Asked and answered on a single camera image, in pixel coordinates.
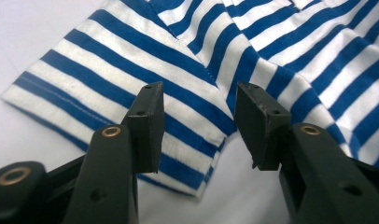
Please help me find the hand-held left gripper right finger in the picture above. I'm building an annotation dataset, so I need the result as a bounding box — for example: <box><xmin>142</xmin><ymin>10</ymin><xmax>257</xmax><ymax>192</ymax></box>
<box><xmin>233</xmin><ymin>81</ymin><xmax>379</xmax><ymax>224</ymax></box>

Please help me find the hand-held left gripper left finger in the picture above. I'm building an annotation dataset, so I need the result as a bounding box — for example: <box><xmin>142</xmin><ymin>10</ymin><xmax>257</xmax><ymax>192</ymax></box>
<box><xmin>62</xmin><ymin>81</ymin><xmax>165</xmax><ymax>224</ymax></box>

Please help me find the blue white striped baby romper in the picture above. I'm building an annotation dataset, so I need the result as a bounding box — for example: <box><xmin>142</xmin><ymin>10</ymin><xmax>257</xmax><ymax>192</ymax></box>
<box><xmin>0</xmin><ymin>0</ymin><xmax>379</xmax><ymax>199</ymax></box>

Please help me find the white table mat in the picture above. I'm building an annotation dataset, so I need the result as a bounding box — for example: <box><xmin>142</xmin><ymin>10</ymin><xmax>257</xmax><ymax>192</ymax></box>
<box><xmin>0</xmin><ymin>0</ymin><xmax>291</xmax><ymax>224</ymax></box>

